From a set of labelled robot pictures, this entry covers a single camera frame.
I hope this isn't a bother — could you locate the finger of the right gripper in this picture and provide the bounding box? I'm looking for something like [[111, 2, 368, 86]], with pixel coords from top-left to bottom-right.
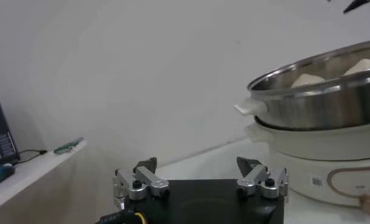
[[343, 0, 370, 15]]

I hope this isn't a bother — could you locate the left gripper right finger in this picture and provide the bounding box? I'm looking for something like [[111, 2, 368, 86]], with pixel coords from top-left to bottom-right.
[[236, 156, 290, 200]]

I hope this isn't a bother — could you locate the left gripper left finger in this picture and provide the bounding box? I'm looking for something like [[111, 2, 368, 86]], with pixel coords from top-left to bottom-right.
[[111, 156, 170, 211]]

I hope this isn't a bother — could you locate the white steamed baozi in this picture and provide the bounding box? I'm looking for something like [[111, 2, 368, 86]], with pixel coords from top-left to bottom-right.
[[291, 72, 326, 89], [343, 58, 370, 76]]

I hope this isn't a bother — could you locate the stainless steel steamer basket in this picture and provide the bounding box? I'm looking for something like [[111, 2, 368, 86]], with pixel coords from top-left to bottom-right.
[[233, 38, 370, 131]]

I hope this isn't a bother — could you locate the cream electric cooker base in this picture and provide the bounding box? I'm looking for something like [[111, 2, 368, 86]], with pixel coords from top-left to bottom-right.
[[244, 121, 370, 217]]

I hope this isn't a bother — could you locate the white side table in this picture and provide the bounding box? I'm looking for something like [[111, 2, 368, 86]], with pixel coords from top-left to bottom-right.
[[0, 138, 88, 214]]

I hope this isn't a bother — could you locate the blue handheld device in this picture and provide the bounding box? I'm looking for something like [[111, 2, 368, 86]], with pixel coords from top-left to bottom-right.
[[0, 163, 16, 188]]

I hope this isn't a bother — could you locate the black laptop screen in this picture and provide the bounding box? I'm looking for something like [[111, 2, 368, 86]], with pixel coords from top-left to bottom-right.
[[0, 88, 21, 167]]

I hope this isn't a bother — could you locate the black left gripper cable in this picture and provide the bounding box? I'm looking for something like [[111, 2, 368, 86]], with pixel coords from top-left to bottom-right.
[[95, 208, 147, 224]]

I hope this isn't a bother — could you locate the green handled scraper tool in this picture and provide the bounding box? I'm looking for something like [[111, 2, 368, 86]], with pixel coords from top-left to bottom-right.
[[53, 136, 85, 155]]

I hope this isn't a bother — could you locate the thin black laptop cable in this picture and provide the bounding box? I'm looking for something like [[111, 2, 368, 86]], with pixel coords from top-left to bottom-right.
[[13, 149, 48, 165]]

